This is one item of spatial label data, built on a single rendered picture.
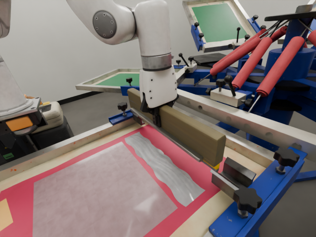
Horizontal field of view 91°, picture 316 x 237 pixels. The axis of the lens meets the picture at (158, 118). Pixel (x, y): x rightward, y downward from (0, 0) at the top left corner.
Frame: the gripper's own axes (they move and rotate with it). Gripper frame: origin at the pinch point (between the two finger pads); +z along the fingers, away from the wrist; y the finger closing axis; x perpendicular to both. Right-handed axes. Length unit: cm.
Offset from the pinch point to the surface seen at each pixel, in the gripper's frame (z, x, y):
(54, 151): 11.8, -25.0, 32.0
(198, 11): -34, -108, -133
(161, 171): 13.2, 6.7, 6.5
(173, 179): 13.6, 10.8, 5.4
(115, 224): 14.1, 11.5, 23.1
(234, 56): -5, -19, -66
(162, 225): 14.0, 18.3, 14.7
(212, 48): -4, -57, -96
